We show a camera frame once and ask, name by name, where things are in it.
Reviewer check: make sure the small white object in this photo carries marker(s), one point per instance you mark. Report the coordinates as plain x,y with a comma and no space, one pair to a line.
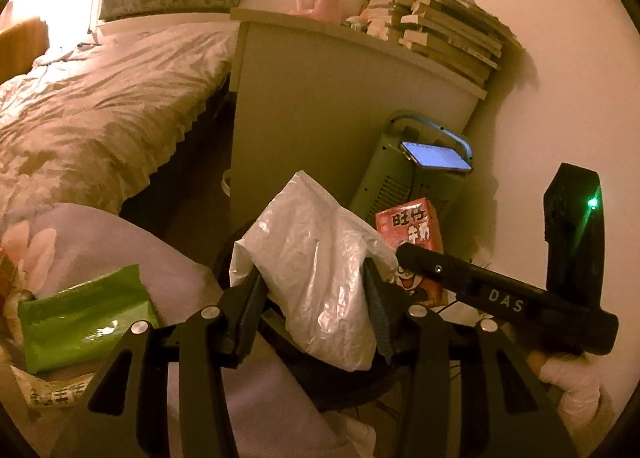
226,183

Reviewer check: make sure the green snack packet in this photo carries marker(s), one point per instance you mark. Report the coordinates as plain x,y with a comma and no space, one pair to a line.
85,318

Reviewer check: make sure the white nightstand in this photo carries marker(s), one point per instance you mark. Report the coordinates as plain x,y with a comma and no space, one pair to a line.
320,103

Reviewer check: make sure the green portable heater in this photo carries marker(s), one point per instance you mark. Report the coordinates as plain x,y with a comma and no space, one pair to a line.
387,173

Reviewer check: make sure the white printed packet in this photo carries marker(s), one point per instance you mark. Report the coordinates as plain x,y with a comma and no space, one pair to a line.
50,390

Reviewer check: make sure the bed with floral quilt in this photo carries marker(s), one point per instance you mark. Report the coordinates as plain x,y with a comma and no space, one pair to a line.
100,103

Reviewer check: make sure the white plastic bag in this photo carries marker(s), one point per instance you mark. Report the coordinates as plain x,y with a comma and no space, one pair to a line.
315,258

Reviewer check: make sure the smartphone with lit screen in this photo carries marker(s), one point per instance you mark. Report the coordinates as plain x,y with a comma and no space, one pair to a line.
437,157

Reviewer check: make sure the stack of books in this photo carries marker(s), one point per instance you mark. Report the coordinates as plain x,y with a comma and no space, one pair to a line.
450,28

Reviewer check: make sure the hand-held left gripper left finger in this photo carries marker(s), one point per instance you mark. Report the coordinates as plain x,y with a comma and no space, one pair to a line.
250,325

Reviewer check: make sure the black trash bin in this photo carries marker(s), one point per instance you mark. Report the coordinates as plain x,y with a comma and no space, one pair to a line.
345,388

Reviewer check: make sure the pink toy figure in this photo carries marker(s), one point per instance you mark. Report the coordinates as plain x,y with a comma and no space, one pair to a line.
320,1

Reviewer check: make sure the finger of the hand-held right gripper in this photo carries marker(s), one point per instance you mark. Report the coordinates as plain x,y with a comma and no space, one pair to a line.
430,268

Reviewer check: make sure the orange wooden furniture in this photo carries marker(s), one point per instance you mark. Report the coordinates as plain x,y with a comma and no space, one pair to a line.
20,46

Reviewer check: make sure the red milk carton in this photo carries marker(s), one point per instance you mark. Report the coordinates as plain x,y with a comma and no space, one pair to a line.
412,225

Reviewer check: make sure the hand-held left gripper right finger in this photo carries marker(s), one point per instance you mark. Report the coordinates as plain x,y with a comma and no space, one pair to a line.
381,323

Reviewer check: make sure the person's right hand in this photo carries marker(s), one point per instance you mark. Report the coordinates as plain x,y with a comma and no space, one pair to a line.
580,388

